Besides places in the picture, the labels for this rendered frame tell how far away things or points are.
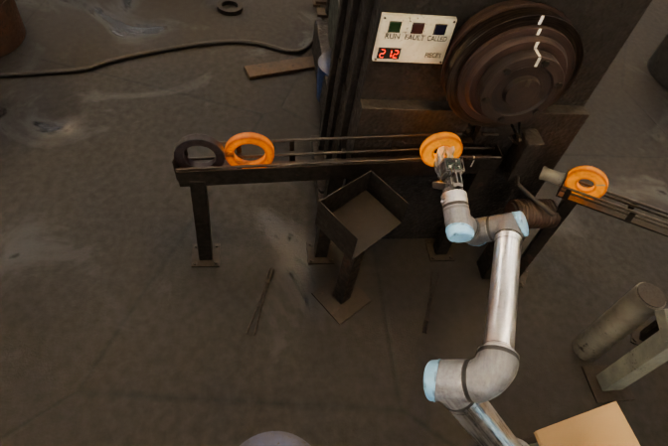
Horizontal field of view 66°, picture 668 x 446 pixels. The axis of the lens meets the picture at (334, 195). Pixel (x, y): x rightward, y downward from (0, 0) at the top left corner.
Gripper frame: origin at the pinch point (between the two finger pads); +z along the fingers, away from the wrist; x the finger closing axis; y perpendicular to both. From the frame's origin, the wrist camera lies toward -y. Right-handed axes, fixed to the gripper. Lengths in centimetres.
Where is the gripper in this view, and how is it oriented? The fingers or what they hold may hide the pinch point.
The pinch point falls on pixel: (442, 146)
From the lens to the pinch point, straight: 195.2
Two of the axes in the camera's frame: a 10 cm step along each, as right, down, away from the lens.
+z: -0.6, -9.2, 4.0
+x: -9.9, -0.1, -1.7
